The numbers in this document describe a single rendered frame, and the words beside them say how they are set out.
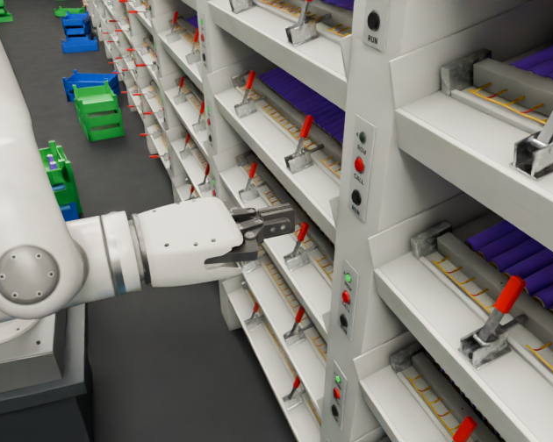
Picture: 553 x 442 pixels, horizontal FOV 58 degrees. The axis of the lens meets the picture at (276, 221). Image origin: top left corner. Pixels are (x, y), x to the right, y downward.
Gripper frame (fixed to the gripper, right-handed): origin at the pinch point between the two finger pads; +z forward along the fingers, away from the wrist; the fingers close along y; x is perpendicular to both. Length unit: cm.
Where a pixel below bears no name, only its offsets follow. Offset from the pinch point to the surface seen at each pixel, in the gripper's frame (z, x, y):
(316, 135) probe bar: 17.5, -2.5, -25.8
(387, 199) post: 11.5, 2.9, 4.4
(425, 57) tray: 13.2, 18.3, 4.5
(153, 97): 13, -48, -188
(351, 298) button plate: 10.6, -14.3, 1.1
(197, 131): 12, -27, -92
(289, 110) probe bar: 17.8, -2.6, -38.2
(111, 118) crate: -5, -74, -236
